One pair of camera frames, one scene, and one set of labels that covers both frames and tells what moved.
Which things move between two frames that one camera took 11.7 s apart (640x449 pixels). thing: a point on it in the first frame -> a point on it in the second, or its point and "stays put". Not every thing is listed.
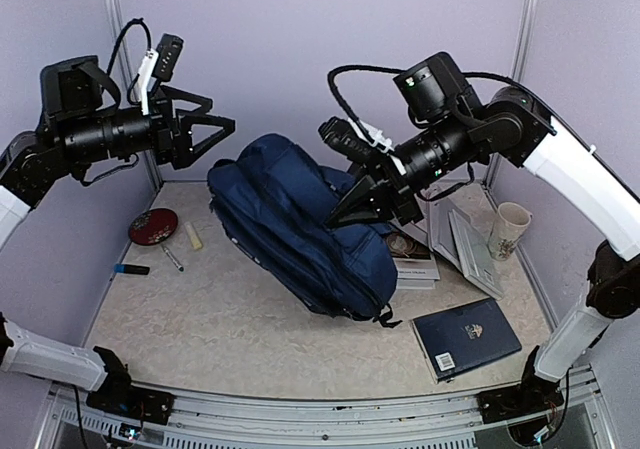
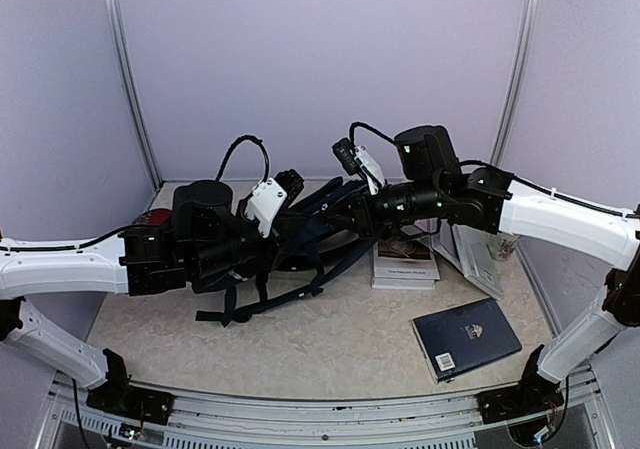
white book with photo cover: (415, 268) stays put
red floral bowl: (152, 227) stays put
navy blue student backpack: (273, 200) -> (234, 272)
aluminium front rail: (216, 420) stays put
